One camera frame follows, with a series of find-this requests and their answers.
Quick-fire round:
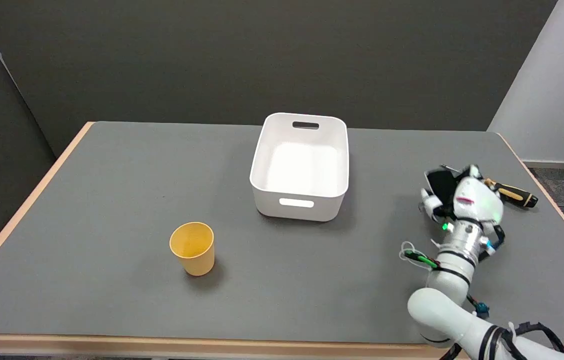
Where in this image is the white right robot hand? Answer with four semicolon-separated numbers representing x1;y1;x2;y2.
419;164;505;225

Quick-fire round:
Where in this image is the black blackboard eraser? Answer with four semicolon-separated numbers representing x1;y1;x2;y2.
424;169;460;205

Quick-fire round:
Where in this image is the white plastic storage container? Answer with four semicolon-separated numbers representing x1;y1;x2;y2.
249;112;350;222

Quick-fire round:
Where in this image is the black and yellow screwdriver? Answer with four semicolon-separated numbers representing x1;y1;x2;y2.
439;164;539;209

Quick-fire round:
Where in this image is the gray table mat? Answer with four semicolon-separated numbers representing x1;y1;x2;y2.
0;121;564;350

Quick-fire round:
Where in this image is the yellow plastic cup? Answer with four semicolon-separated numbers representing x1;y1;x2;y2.
169;221;216;277

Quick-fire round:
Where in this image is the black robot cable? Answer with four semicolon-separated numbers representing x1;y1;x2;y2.
504;322;564;357

